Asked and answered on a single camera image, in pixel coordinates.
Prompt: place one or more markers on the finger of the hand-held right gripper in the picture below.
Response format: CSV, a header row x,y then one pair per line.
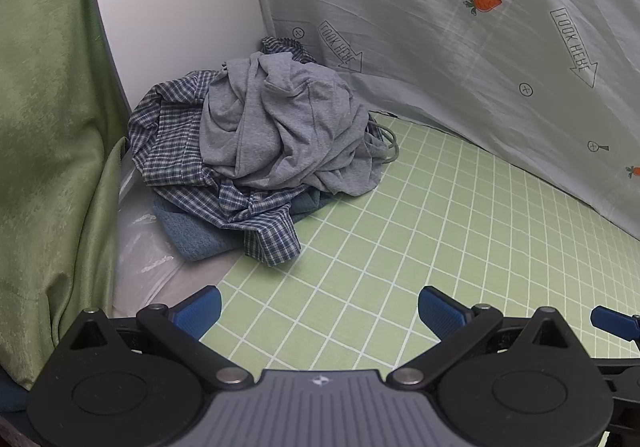
x,y
615,322

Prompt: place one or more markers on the grey carrot print sheet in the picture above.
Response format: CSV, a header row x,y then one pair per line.
x,y
425,27

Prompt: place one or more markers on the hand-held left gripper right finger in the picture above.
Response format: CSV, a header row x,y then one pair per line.
x,y
440,309

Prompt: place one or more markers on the green curtain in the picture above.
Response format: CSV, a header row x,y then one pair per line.
x,y
45,127

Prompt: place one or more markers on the grey zip hoodie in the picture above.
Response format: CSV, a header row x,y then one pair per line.
x,y
280,117

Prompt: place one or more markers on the blue plaid shirt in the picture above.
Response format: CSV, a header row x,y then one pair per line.
x,y
170,127

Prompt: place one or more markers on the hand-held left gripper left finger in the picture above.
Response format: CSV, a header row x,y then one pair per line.
x,y
197,309

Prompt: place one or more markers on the clear plastic bag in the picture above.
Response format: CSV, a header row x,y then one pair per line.
x,y
140,247

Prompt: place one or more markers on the green grid bed sheet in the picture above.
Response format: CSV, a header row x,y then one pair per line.
x,y
400,227

